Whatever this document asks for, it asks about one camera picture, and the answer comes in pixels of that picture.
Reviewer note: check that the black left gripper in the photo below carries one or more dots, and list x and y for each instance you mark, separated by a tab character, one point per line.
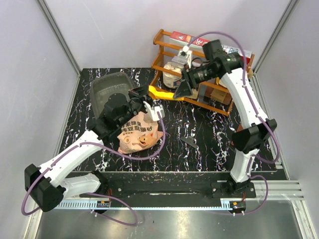
138	92

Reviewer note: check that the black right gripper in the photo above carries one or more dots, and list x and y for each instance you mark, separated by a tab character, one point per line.
184	89

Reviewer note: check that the yellow plastic scoop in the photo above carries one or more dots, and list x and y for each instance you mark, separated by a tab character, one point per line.
161	95

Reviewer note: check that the pink cat litter bag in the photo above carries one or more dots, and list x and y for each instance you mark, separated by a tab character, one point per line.
138	134

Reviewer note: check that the black bag clip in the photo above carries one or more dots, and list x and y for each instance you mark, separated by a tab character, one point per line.
189	140

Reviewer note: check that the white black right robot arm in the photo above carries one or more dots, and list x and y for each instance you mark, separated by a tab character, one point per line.
256	125

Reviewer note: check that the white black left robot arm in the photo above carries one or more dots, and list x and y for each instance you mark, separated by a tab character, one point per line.
48	184

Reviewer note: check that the silver grey flat box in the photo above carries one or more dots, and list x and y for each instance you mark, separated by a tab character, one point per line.
179	60

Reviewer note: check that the grey plastic litter box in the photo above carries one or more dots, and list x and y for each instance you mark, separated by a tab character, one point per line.
102	88

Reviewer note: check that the red white toothpaste box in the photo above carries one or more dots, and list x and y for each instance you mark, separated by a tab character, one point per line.
182	39

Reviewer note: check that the red white blue box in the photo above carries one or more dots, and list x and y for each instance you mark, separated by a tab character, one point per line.
229	49

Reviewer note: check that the orange wooden shelf rack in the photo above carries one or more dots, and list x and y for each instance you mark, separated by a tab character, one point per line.
165	54

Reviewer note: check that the white crumpled bag left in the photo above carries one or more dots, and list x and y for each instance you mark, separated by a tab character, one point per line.
170	80

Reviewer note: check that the white paper bag right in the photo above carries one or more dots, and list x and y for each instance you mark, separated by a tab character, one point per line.
220	82

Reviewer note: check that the brown scouring pad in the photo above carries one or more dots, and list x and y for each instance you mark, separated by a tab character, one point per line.
239	128

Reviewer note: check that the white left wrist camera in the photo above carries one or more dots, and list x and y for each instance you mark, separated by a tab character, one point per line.
154	110

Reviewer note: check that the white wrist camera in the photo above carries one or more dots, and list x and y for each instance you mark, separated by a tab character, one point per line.
187	53
154	110

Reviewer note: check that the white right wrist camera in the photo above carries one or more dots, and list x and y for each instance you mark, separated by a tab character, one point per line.
187	53

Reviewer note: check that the aluminium rail frame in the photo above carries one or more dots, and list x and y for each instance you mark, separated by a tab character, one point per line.
278	211

